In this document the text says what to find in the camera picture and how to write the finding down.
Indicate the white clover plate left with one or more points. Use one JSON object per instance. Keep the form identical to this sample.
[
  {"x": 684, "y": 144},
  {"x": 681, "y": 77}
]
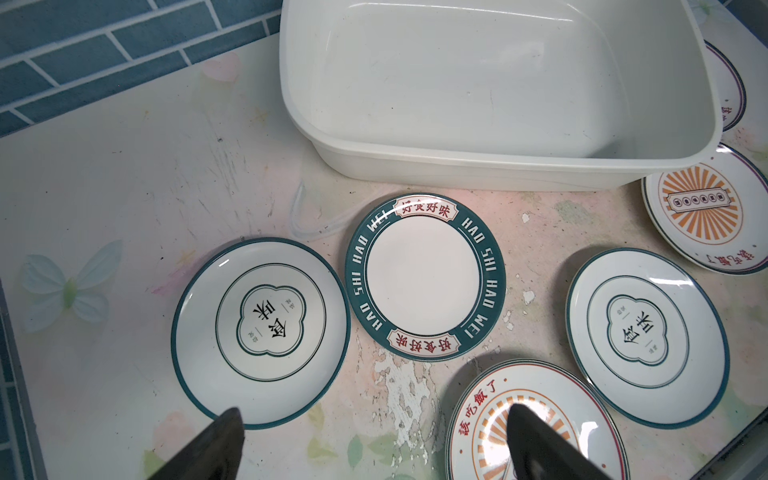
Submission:
[{"x": 263, "y": 326}]

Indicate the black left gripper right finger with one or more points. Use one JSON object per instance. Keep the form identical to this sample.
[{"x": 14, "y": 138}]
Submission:
[{"x": 538, "y": 452}]

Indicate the green rim plate left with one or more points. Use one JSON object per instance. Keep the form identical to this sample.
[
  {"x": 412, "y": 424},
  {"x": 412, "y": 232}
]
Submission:
[{"x": 425, "y": 277}]

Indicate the white clover plate centre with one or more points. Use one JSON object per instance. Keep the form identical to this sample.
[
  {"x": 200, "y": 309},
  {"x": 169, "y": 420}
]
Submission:
[{"x": 647, "y": 338}]

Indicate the orange sunburst plate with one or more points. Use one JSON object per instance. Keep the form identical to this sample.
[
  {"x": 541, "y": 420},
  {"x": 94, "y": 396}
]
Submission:
[
  {"x": 714, "y": 213},
  {"x": 476, "y": 445},
  {"x": 731, "y": 88}
]

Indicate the white plastic bin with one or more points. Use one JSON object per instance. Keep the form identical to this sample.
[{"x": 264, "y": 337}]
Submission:
[{"x": 500, "y": 95}]

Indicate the white clover plate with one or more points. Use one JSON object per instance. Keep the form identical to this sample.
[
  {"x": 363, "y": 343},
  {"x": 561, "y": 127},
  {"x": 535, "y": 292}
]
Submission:
[
  {"x": 263, "y": 326},
  {"x": 647, "y": 338}
]

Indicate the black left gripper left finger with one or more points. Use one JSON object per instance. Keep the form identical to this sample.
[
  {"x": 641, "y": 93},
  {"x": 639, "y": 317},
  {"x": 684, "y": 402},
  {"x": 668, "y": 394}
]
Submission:
[{"x": 215, "y": 453}]

